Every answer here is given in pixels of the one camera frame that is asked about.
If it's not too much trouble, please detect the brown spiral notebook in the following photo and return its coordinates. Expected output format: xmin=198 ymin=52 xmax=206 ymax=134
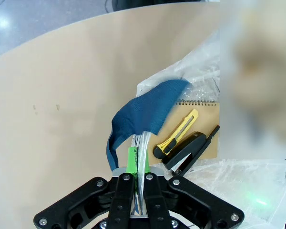
xmin=147 ymin=99 xmax=220 ymax=166

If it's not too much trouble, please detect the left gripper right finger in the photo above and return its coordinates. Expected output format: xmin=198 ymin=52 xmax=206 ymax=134
xmin=143 ymin=152 xmax=245 ymax=229

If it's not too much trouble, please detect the black stapler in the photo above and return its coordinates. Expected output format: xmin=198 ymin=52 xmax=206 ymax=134
xmin=161 ymin=131 xmax=208 ymax=177

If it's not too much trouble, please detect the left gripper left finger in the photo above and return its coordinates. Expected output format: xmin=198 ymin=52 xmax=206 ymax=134
xmin=33 ymin=146 xmax=139 ymax=229

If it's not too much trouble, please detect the clear bag with blue handle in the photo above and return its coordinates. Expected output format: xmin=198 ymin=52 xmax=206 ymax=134
xmin=106 ymin=30 xmax=286 ymax=229

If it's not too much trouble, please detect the yellow utility knife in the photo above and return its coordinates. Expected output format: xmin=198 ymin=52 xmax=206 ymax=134
xmin=153 ymin=108 xmax=199 ymax=159

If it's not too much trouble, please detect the black pen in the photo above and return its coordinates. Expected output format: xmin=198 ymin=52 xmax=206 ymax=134
xmin=174 ymin=125 xmax=221 ymax=177

